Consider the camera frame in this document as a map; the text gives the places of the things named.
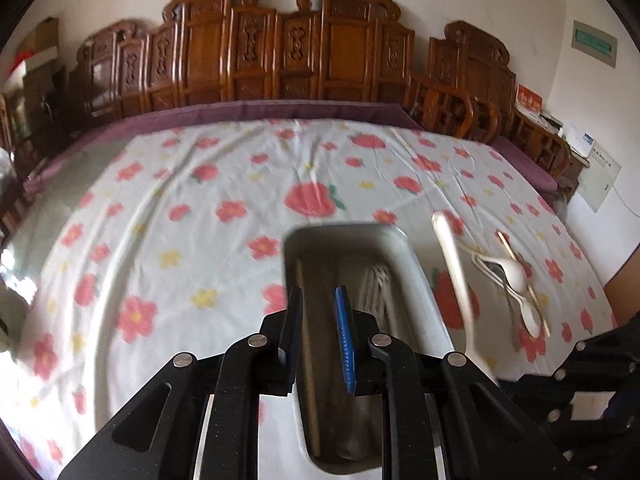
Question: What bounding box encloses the carved wooden armchair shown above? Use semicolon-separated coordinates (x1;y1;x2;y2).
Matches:
427;20;571;181

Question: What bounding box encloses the long carved wooden sofa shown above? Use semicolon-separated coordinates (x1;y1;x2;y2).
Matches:
67;0;503;143

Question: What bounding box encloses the long purple sofa cushion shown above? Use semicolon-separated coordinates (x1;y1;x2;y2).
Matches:
22;100;423;196

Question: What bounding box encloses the rectangular metal tin box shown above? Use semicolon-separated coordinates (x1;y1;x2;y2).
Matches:
281;222;472;476

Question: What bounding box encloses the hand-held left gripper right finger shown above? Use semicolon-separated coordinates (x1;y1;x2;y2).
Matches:
334;286;576;480

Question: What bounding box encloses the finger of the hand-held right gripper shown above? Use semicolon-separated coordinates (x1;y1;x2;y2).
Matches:
537;392;616;443
497;332;632;401

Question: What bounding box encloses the wooden side table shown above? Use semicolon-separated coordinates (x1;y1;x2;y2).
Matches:
542;125;593;183

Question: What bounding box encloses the red desk calendar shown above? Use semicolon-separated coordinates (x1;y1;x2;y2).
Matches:
515;84;543;117

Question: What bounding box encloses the green wall box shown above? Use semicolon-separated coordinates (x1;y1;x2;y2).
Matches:
571;20;618;67

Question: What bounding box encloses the white wall panel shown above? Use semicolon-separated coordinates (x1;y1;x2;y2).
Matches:
575;147;622;213

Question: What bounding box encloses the pink-handled utensil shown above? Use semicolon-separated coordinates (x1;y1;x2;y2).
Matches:
350;260;396;321

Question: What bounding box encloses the dark cabinet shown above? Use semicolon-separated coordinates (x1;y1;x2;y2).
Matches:
20;65;71;136

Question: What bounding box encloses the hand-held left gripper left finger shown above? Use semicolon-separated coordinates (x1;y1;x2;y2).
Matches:
59;285;304;480

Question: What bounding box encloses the floral strawberry tablecloth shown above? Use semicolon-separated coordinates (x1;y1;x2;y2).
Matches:
0;119;618;480

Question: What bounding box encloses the white plastic spoon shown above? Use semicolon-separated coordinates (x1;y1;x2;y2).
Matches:
460;245;528;296
470;255;543;338
431;210;496;381

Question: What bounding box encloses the purple armchair cushion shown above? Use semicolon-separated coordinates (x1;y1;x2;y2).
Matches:
490;137;558;193

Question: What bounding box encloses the brown cardboard box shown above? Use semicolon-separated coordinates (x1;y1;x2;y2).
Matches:
15;17;60;61

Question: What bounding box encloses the white tabletop device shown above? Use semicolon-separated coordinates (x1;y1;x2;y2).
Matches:
562;130;596;158

